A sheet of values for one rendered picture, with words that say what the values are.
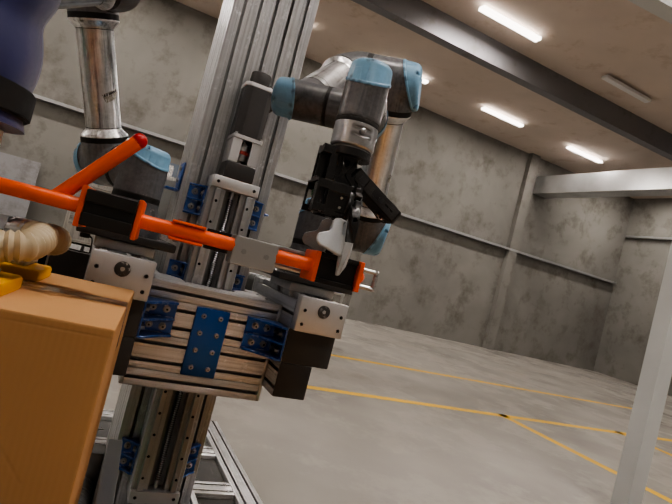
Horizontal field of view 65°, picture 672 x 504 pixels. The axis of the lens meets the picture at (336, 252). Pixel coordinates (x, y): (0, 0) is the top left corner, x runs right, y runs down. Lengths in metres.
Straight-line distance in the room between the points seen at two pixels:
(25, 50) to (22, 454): 0.51
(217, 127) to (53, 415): 1.09
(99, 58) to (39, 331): 0.93
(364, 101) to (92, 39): 0.79
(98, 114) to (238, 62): 0.44
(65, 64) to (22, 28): 10.93
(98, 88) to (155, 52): 10.46
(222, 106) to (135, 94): 10.10
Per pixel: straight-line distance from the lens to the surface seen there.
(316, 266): 0.84
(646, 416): 3.97
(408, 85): 1.36
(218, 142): 1.61
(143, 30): 12.03
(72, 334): 0.67
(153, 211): 1.41
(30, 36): 0.88
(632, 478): 4.02
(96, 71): 1.49
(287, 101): 1.03
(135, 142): 0.85
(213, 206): 1.51
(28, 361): 0.68
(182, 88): 11.85
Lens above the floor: 1.08
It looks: 2 degrees up
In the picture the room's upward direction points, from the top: 14 degrees clockwise
